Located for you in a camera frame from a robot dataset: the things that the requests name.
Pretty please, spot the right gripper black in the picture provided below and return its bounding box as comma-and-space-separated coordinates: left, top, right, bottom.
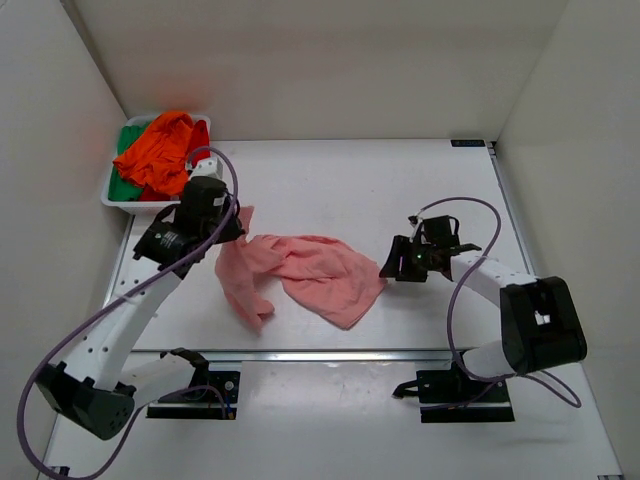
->
379, 236, 435, 283

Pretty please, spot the pink t shirt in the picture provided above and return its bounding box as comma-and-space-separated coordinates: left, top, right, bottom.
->
215, 234, 386, 332

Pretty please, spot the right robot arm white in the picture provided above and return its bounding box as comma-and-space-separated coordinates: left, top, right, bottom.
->
379, 216, 588, 401

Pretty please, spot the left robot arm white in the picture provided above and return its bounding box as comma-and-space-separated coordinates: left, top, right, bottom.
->
36, 176, 243, 440

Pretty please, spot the red t shirt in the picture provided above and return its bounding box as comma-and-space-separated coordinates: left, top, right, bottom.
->
138, 120, 210, 202

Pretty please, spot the orange t shirt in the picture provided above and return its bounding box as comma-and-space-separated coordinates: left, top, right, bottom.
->
113, 111, 194, 196

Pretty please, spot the white plastic basket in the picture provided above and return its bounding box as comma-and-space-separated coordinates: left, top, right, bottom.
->
101, 114, 223, 215

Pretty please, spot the green t shirt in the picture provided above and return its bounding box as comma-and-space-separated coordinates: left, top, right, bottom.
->
108, 122, 150, 202

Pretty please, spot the blue table label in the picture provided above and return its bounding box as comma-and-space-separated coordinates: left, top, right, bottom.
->
450, 139, 486, 148

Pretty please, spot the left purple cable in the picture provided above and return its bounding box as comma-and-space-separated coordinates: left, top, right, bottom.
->
16, 145, 240, 480

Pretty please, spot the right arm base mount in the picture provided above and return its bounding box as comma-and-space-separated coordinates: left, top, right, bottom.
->
392, 365, 515, 424

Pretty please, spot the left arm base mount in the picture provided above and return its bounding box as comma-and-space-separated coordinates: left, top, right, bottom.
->
146, 348, 241, 421

